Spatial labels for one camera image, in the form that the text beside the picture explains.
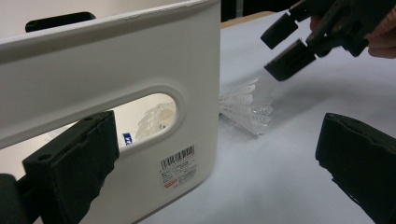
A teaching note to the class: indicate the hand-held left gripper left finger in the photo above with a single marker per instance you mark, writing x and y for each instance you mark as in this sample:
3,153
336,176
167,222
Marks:
68,168

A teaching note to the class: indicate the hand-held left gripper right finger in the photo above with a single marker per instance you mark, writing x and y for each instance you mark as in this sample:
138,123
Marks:
361,158

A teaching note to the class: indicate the white plastic storage bin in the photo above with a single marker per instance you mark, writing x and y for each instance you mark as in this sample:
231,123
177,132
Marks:
124,62

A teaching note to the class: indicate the white table mat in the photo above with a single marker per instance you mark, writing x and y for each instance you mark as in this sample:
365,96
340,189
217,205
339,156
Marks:
280,174

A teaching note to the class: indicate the white barcode sticker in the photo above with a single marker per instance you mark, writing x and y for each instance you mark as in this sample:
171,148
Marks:
177,168

